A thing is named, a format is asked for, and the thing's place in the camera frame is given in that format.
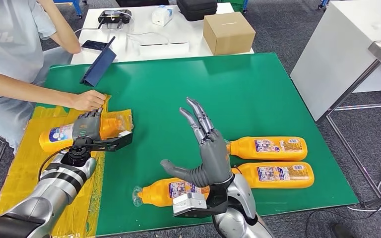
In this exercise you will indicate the blue metal frame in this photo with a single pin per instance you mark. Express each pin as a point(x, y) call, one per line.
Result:
point(77, 6)

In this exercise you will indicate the person's left forearm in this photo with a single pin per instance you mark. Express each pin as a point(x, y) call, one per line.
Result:
point(62, 29)

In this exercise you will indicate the person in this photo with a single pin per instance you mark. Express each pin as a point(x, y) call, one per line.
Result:
point(9, 42)

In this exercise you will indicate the black phone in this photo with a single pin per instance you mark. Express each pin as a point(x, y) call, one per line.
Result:
point(93, 45)

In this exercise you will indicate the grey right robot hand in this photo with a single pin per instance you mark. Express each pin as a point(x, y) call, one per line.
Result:
point(215, 161)

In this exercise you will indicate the black carry case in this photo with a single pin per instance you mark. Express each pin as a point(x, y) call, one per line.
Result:
point(197, 10)
point(141, 2)

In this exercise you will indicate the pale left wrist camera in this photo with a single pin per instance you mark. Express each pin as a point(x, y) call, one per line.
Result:
point(123, 139)

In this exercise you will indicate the white cabinet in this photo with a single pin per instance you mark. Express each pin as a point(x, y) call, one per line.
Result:
point(341, 49)

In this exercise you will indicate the black floor object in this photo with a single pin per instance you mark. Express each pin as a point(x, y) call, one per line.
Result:
point(341, 231)

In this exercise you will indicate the person's right forearm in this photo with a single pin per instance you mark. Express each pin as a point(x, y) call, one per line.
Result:
point(29, 88)

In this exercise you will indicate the dark blue tablet case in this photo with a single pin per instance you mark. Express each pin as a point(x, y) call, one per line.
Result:
point(98, 69)

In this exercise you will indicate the blue caster frame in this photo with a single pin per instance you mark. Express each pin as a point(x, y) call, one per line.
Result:
point(323, 3)

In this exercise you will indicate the white table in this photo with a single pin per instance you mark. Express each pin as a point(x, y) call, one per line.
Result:
point(184, 33)

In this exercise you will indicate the brown cardboard box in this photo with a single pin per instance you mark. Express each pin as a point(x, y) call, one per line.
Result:
point(229, 34)

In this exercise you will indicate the yellow taped cardboard sheet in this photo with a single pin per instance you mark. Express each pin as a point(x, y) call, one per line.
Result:
point(19, 184)

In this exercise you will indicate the long white box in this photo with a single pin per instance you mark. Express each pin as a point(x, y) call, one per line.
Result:
point(164, 50)

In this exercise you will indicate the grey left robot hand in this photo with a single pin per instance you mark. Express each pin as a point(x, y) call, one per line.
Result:
point(86, 126)

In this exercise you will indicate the person's right hand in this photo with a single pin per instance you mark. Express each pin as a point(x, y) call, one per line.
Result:
point(88, 100)

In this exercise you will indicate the orange bottle clear cap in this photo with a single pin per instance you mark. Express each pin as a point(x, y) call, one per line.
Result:
point(253, 179)
point(243, 149)
point(55, 136)
point(154, 193)

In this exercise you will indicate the small white box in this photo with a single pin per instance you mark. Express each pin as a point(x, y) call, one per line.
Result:
point(162, 16)

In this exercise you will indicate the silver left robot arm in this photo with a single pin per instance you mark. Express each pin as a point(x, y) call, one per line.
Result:
point(55, 187)

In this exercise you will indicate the green crate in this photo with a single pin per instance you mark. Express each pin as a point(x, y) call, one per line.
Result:
point(235, 3)

